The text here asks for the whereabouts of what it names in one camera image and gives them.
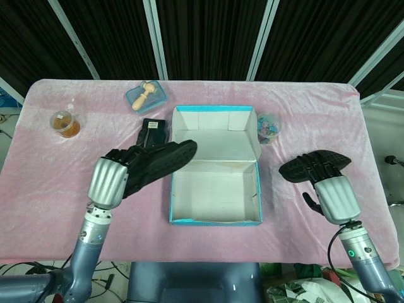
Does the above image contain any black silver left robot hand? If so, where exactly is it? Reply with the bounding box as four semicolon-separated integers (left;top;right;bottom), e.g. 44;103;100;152
86;145;145;210

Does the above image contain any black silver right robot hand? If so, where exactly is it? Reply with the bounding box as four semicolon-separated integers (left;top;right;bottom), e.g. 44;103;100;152
295;153;361;225

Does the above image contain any black rubber slipper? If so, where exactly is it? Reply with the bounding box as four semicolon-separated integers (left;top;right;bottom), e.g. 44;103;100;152
278;150;352;184
121;140;198;199

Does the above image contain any teal cardboard shoe box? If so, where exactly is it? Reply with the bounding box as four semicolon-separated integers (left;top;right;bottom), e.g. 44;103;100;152
169;105;263;227

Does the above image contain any black item in plastic bag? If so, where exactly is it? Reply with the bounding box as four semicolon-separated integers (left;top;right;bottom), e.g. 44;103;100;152
135;118;173;149

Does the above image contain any clear jar of orange bands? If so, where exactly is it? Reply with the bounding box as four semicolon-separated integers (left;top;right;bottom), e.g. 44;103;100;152
49;110;81;139

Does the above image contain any small wooden mallet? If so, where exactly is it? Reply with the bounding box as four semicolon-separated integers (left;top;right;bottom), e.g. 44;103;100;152
131;81;158;111

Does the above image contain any white green patterned bag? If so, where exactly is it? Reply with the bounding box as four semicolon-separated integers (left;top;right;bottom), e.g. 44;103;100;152
264;271;360;303

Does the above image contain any clear jar of colourful clips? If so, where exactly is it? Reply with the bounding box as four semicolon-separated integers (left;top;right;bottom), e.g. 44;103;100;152
256;113;282;145

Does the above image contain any clear container with teal lid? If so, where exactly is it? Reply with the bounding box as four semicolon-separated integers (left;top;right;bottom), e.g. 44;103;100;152
125;80;167;114

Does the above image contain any pink velvet tablecloth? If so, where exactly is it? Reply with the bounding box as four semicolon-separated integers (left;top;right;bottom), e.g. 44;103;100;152
0;78;397;269

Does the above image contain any blue-grey robot torso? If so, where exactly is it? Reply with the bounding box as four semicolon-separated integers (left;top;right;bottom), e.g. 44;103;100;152
128;261;263;303

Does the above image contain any black pleated curtain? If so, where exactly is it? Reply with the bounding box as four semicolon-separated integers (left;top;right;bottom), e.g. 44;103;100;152
0;0;404;98

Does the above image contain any black cable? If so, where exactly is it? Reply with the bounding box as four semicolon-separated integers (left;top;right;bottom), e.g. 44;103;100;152
326;224;379;303

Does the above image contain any white metal frame post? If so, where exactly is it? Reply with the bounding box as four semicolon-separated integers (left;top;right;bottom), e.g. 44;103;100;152
0;75;25;107
348;17;404;92
49;0;101;80
141;0;169;80
248;0;280;82

